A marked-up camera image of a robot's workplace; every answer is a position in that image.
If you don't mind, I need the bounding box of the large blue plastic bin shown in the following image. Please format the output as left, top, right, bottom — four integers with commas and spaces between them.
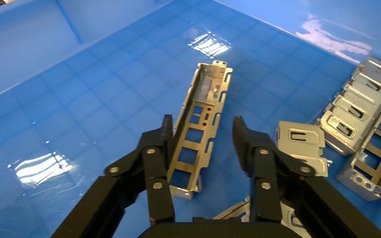
0, 0, 381, 238

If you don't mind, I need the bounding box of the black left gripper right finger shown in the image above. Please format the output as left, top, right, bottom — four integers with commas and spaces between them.
232, 116, 381, 238

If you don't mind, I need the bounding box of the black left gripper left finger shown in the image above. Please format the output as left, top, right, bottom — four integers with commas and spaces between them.
51, 114, 175, 238

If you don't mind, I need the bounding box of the metal bracket with tabs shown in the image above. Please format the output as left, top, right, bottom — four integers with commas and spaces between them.
212, 120, 330, 231
318, 56, 381, 157

